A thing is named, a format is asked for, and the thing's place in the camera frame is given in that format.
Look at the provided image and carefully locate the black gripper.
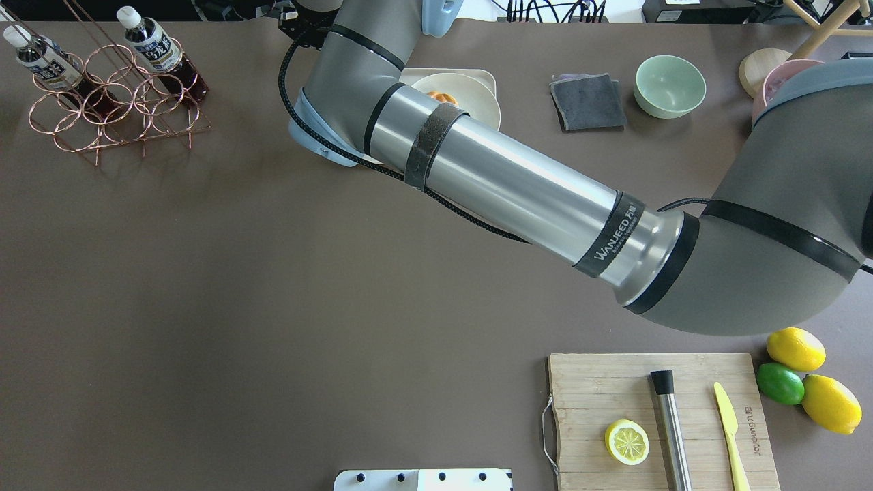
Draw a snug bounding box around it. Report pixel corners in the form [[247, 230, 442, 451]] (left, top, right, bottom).
[[278, 5, 331, 50]]

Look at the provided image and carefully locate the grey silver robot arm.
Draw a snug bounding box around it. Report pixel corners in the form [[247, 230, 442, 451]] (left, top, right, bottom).
[[287, 1, 872, 336]]

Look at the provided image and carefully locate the cream serving tray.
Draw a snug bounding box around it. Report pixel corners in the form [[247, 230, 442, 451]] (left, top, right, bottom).
[[399, 66, 497, 95]]

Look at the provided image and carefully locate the tea bottle front rack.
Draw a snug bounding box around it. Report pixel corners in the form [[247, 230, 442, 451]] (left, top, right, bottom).
[[116, 5, 209, 106]]

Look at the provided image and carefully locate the tea bottle rack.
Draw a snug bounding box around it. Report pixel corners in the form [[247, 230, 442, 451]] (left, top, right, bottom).
[[116, 5, 209, 106], [3, 24, 121, 120]]

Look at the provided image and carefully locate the tea bottle right rack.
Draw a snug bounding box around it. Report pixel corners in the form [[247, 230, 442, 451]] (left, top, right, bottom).
[[3, 24, 121, 120]]

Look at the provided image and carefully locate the white round plate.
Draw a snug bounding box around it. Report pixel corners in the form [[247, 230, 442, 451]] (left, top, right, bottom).
[[412, 74, 501, 130]]

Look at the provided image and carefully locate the grey folded cloth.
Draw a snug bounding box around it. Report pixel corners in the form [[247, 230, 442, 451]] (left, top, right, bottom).
[[549, 74, 627, 132]]

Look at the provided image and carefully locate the mint green bowl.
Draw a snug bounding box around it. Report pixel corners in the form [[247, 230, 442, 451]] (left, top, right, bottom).
[[634, 54, 707, 120]]

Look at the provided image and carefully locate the round wooden lid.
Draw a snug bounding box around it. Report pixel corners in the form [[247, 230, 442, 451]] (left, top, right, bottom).
[[738, 48, 791, 99]]

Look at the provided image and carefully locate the pink ice bowl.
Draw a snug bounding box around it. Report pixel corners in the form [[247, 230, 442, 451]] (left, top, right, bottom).
[[751, 59, 825, 123]]

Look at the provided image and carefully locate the stainless steel muddler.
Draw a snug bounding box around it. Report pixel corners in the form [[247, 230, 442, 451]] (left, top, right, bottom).
[[649, 370, 693, 490]]

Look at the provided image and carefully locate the bamboo cutting board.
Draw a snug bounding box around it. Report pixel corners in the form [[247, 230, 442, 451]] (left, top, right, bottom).
[[548, 353, 780, 490]]

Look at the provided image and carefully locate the half lemon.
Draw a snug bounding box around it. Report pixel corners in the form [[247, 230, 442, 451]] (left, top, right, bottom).
[[604, 419, 651, 466]]

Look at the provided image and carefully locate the upper whole yellow lemon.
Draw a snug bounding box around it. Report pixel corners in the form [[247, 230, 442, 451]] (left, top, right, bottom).
[[766, 327, 827, 372]]

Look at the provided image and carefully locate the whole yellow lemon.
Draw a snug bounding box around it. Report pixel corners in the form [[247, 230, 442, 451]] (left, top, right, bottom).
[[766, 327, 827, 372], [801, 375, 863, 435]]

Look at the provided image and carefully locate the green lime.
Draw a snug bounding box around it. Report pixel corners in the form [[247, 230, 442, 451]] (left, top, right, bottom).
[[756, 361, 805, 405]]

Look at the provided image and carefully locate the yellow plastic knife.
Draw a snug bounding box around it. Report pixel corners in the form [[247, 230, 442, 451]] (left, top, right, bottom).
[[712, 382, 751, 490]]

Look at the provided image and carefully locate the lower whole yellow lemon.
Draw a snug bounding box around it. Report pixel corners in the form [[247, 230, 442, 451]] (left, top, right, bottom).
[[801, 375, 863, 435]]

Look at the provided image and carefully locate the braided ring donut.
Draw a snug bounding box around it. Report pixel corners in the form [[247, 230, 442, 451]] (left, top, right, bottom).
[[426, 91, 460, 106]]

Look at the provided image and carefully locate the copper wire bottle rack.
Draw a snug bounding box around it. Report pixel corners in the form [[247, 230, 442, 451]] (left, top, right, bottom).
[[26, 43, 211, 166]]

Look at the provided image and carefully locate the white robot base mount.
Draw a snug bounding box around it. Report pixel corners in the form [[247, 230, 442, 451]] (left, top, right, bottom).
[[333, 467, 514, 490]]

